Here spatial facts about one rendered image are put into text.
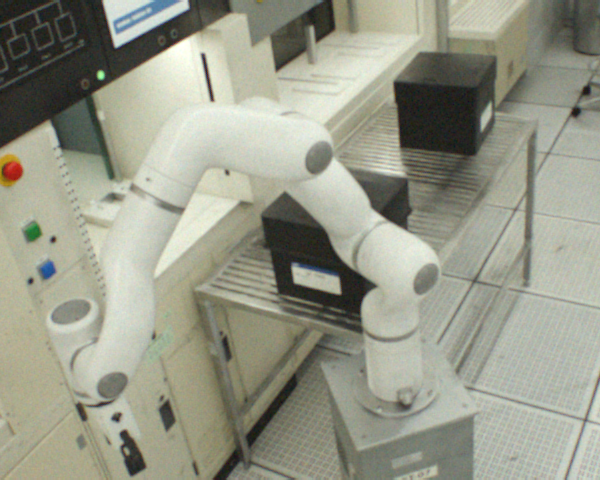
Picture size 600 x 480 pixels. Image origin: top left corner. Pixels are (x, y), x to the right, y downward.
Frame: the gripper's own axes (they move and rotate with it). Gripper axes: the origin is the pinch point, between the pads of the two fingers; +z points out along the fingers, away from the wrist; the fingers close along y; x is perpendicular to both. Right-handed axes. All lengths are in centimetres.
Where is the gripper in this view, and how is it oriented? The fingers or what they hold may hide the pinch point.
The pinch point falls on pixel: (125, 452)
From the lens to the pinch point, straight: 139.1
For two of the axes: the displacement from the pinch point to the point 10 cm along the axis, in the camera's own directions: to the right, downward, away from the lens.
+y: -5.8, -3.9, 7.2
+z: 1.3, 8.3, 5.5
